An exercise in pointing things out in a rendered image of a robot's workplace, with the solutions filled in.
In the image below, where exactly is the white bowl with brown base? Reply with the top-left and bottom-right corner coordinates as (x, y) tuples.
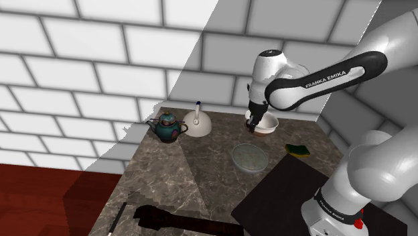
(244, 109), (280, 137)

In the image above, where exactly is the grey-green glass bowl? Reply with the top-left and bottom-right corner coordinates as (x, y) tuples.
(230, 143), (269, 174)

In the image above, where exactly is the green and yellow sponge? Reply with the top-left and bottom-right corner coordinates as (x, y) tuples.
(284, 143), (311, 159)

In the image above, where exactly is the white kettle with blue knob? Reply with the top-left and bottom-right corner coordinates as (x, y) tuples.
(182, 101), (213, 138)

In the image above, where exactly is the teal ornate teapot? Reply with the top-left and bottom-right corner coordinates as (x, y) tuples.
(145, 111), (190, 144)

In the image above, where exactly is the black pen with white tip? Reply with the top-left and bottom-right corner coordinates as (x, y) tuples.
(107, 201), (128, 236)

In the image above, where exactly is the dark red counter cabinet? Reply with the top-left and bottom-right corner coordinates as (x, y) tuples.
(62, 170), (123, 236)

